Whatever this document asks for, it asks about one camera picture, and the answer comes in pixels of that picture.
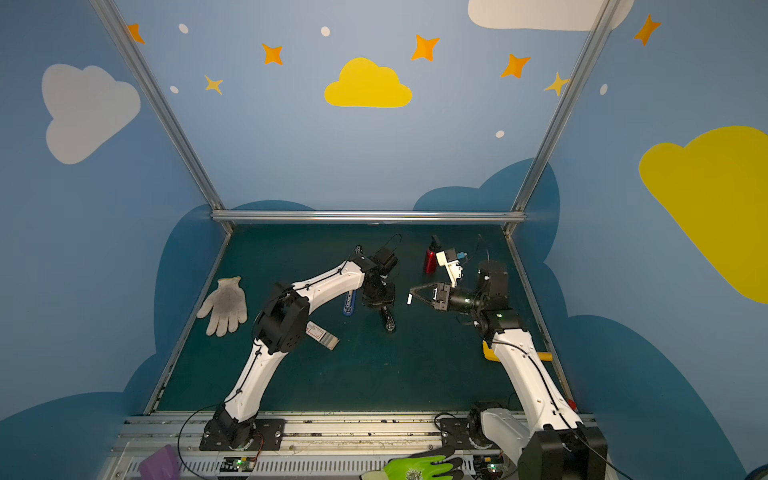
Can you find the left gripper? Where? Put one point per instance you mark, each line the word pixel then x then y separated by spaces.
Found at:
pixel 379 298

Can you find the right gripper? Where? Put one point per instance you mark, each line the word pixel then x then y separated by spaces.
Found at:
pixel 441 297

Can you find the red white staple box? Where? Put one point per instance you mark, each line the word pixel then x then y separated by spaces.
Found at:
pixel 322 336

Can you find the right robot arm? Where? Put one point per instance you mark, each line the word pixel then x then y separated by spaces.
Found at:
pixel 553 442

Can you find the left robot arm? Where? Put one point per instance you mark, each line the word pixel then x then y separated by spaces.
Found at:
pixel 282 324

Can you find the red spray bottle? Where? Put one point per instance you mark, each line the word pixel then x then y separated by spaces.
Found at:
pixel 430 261

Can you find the yellow plastic scoop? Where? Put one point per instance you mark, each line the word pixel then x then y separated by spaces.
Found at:
pixel 491 356

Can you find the white knit glove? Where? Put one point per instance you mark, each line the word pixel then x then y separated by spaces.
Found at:
pixel 225 307

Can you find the green black work glove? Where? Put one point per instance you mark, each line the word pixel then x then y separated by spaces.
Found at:
pixel 438 464

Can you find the purple cloth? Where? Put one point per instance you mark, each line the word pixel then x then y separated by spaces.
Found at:
pixel 164 464

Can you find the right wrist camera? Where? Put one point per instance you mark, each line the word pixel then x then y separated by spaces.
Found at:
pixel 450 259

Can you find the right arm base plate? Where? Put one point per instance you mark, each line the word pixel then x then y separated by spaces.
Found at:
pixel 455 433

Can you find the aluminium rail frame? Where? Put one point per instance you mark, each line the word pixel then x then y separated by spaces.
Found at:
pixel 112 20

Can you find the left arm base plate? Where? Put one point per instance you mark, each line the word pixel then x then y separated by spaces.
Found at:
pixel 257 434

